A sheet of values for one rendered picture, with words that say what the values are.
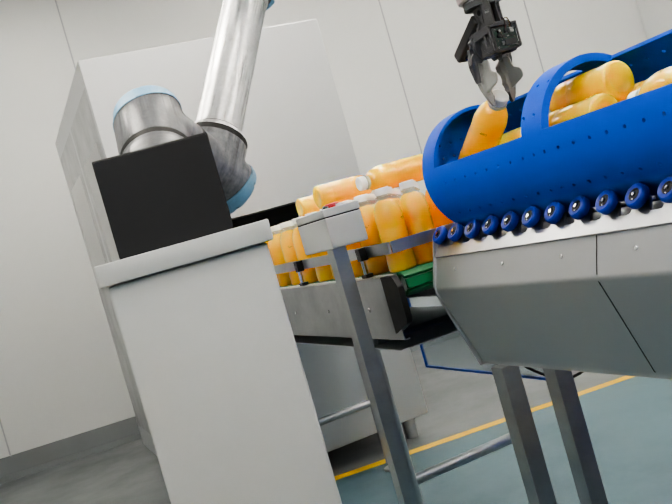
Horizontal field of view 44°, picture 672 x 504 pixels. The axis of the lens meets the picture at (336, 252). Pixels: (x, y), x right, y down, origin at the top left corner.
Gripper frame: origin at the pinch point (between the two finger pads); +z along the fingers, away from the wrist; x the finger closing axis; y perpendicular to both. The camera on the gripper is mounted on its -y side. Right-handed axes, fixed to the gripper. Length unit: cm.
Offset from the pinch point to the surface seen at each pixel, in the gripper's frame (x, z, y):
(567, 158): -7.8, 16.1, 25.2
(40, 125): -46, -112, -462
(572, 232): -5.6, 29.4, 18.5
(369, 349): -22, 49, -51
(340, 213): -23, 13, -43
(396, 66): 212, -94, -411
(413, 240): -7.6, 24.6, -39.4
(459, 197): -7.1, 17.4, -14.0
